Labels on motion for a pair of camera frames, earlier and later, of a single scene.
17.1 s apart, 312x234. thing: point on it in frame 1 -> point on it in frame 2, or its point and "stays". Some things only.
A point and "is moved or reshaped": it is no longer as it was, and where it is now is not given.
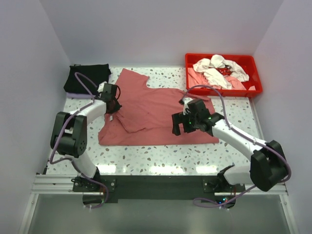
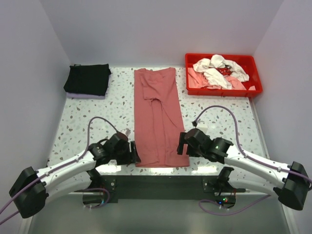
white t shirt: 210,68 stays
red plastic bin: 246,63 stays
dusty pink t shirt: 146,116 is moved or reshaped
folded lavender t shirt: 79,96 stays
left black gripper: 116,107 -> 127,159
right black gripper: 178,118 -> 180,148
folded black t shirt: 97,73 stays
